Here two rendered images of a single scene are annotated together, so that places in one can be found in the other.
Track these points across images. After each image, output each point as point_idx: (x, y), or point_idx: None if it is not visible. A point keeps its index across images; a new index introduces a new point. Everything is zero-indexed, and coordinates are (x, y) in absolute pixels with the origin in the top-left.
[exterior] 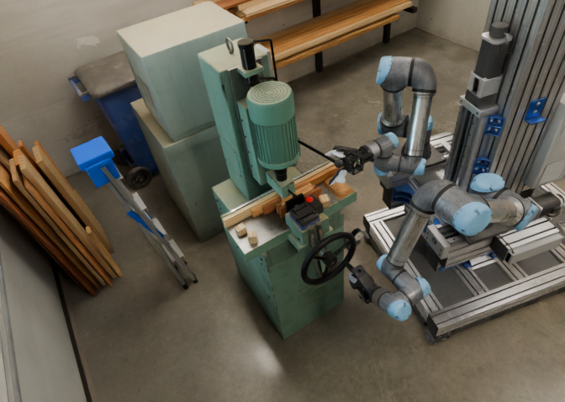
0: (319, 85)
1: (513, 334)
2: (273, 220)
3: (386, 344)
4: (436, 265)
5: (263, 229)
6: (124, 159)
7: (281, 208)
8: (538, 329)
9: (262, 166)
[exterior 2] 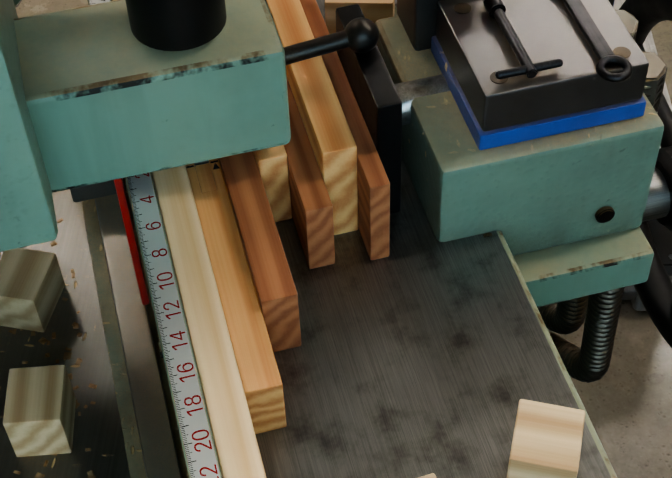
0: None
1: (671, 100)
2: (383, 306)
3: (621, 446)
4: None
5: (441, 387)
6: None
7: (386, 176)
8: (669, 44)
9: (12, 60)
